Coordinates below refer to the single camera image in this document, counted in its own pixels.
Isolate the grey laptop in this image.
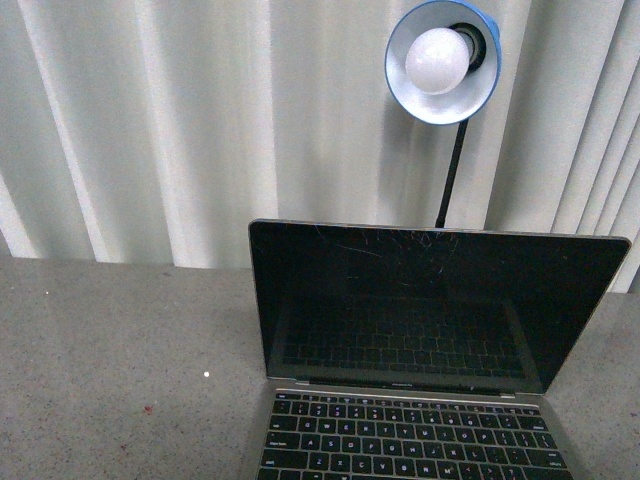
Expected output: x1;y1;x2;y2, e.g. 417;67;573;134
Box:
241;220;631;479

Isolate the white curtain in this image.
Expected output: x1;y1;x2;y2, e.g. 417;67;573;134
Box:
1;1;639;267

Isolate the blue desk lamp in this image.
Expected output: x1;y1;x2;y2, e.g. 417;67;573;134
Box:
385;1;502;228

